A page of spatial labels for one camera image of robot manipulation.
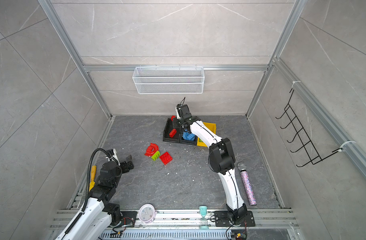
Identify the blue lego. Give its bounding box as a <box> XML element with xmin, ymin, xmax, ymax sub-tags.
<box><xmin>183</xmin><ymin>132</ymin><xmax>196</xmax><ymax>141</ymax></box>

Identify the red arch lego piece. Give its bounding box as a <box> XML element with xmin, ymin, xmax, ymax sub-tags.
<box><xmin>145</xmin><ymin>143</ymin><xmax>159</xmax><ymax>157</ymax></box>

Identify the red lego brick stack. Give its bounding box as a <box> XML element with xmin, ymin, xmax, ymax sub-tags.
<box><xmin>160</xmin><ymin>152</ymin><xmax>173</xmax><ymax>165</ymax></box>

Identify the green lego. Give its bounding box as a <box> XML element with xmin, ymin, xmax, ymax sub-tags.
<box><xmin>152</xmin><ymin>151</ymin><xmax>161</xmax><ymax>161</ymax></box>

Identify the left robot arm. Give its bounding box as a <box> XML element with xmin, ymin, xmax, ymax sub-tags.
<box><xmin>56</xmin><ymin>155</ymin><xmax>134</xmax><ymax>240</ymax></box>

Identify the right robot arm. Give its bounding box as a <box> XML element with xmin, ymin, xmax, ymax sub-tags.
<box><xmin>173</xmin><ymin>103</ymin><xmax>248</xmax><ymax>225</ymax></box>

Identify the left black storage bin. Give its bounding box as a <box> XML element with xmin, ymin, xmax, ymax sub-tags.
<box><xmin>163</xmin><ymin>118</ymin><xmax>181</xmax><ymax>143</ymax></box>

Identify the yellow toy shovel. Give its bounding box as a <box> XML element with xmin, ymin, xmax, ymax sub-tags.
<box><xmin>89</xmin><ymin>166</ymin><xmax>97</xmax><ymax>191</ymax></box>

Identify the yellow storage bin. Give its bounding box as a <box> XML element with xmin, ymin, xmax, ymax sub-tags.
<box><xmin>197</xmin><ymin>122</ymin><xmax>216</xmax><ymax>148</ymax></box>

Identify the white round timer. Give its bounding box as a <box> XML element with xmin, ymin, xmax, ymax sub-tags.
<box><xmin>138</xmin><ymin>204</ymin><xmax>157</xmax><ymax>224</ymax></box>

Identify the glittery purple roll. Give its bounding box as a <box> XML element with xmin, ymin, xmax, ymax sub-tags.
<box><xmin>237</xmin><ymin>162</ymin><xmax>257</xmax><ymax>206</ymax></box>

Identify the teal hourglass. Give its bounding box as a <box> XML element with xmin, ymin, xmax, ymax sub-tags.
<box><xmin>199</xmin><ymin>206</ymin><xmax>209</xmax><ymax>230</ymax></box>

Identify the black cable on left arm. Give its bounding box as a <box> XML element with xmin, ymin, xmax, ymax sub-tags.
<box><xmin>80</xmin><ymin>147</ymin><xmax>116</xmax><ymax>212</ymax></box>

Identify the white wire mesh basket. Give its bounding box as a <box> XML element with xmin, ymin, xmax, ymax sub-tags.
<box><xmin>133</xmin><ymin>67</ymin><xmax>205</xmax><ymax>94</ymax></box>

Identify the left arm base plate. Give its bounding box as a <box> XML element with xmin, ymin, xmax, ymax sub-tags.
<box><xmin>110</xmin><ymin>211</ymin><xmax>138</xmax><ymax>228</ymax></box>

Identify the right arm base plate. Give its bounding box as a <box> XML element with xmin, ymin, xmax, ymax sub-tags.
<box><xmin>212</xmin><ymin>211</ymin><xmax>256</xmax><ymax>227</ymax></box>

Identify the black wire hook rack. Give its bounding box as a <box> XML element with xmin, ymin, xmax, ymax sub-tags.
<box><xmin>275</xmin><ymin>89</ymin><xmax>356</xmax><ymax>168</ymax></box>

